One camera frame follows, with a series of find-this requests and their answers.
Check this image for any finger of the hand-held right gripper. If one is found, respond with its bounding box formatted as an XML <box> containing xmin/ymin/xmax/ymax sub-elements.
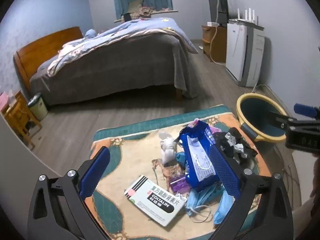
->
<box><xmin>261</xmin><ymin>110</ymin><xmax>298</xmax><ymax>131</ymax></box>
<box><xmin>294</xmin><ymin>103</ymin><xmax>320</xmax><ymax>119</ymax></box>

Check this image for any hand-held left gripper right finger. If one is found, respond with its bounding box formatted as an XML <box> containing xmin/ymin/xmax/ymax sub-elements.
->
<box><xmin>209</xmin><ymin>144</ymin><xmax>294</xmax><ymax>240</ymax></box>

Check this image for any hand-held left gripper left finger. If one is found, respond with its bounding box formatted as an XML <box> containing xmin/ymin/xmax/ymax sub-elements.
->
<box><xmin>27</xmin><ymin>146</ymin><xmax>112</xmax><ymax>240</ymax></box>

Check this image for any yellow-rimmed blue basin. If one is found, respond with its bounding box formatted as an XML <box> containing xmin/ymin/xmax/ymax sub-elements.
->
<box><xmin>236</xmin><ymin>93</ymin><xmax>288</xmax><ymax>143</ymax></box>

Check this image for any black plastic bag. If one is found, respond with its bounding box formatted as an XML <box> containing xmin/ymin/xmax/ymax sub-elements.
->
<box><xmin>214</xmin><ymin>127</ymin><xmax>258</xmax><ymax>165</ymax></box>

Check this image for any blue wet wipes packet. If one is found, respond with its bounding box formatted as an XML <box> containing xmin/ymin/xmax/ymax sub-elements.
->
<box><xmin>179</xmin><ymin>120</ymin><xmax>222</xmax><ymax>193</ymax></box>

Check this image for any white paper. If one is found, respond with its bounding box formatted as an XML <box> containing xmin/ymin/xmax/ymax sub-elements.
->
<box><xmin>225</xmin><ymin>131</ymin><xmax>247</xmax><ymax>155</ymax></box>

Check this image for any blue face mask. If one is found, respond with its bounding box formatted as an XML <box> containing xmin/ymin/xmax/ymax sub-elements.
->
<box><xmin>185</xmin><ymin>184</ymin><xmax>220</xmax><ymax>217</ymax></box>
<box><xmin>213</xmin><ymin>190</ymin><xmax>237</xmax><ymax>225</ymax></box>

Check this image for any white tissue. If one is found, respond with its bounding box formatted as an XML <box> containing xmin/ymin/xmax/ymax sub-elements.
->
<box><xmin>160</xmin><ymin>131</ymin><xmax>183</xmax><ymax>164</ymax></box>

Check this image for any white black medicine box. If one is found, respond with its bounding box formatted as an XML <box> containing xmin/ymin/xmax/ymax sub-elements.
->
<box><xmin>124</xmin><ymin>175</ymin><xmax>188</xmax><ymax>227</ymax></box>

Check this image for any pale green trash can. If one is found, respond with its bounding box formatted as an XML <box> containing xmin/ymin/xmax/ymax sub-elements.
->
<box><xmin>27</xmin><ymin>92</ymin><xmax>49</xmax><ymax>122</ymax></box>

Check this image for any printed floor mat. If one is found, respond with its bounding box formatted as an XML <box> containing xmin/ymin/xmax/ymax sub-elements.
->
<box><xmin>90</xmin><ymin>105</ymin><xmax>272</xmax><ymax>240</ymax></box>

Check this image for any white air purifier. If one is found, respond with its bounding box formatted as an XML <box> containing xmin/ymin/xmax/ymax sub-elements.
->
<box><xmin>226</xmin><ymin>21</ymin><xmax>265</xmax><ymax>87</ymax></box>

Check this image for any wooden cabinet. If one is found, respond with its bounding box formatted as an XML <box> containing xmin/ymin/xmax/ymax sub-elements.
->
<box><xmin>202</xmin><ymin>25</ymin><xmax>228</xmax><ymax>64</ymax></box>

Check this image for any wooden nightstand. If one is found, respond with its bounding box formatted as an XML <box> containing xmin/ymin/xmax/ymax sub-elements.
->
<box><xmin>0</xmin><ymin>90</ymin><xmax>43</xmax><ymax>150</ymax></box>

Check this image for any white router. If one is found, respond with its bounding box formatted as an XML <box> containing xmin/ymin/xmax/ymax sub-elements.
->
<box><xmin>229</xmin><ymin>8</ymin><xmax>264</xmax><ymax>29</ymax></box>

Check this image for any bed with grey blanket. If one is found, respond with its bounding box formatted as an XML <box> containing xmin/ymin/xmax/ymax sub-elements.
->
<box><xmin>29</xmin><ymin>17</ymin><xmax>199</xmax><ymax>105</ymax></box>

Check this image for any black monitor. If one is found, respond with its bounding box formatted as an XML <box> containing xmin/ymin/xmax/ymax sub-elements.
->
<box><xmin>209</xmin><ymin>0</ymin><xmax>228</xmax><ymax>27</ymax></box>

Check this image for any wooden headboard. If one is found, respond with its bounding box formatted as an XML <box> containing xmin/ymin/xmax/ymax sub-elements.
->
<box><xmin>14</xmin><ymin>27</ymin><xmax>84</xmax><ymax>93</ymax></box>

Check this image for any wooden windowsill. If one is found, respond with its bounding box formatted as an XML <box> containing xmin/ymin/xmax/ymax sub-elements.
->
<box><xmin>114</xmin><ymin>10</ymin><xmax>178</xmax><ymax>23</ymax></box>

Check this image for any pile of clothes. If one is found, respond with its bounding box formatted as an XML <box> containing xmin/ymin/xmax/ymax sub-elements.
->
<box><xmin>130</xmin><ymin>5</ymin><xmax>157</xmax><ymax>19</ymax></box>

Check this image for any olive cushion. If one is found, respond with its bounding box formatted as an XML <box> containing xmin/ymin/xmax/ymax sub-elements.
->
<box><xmin>128</xmin><ymin>0</ymin><xmax>145</xmax><ymax>14</ymax></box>

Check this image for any white power strip cable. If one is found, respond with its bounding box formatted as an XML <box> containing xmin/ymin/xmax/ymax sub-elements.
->
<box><xmin>252</xmin><ymin>84</ymin><xmax>275</xmax><ymax>98</ymax></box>

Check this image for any white monitor cable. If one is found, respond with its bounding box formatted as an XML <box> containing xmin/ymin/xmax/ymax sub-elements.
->
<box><xmin>209</xmin><ymin>0</ymin><xmax>227</xmax><ymax>64</ymax></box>

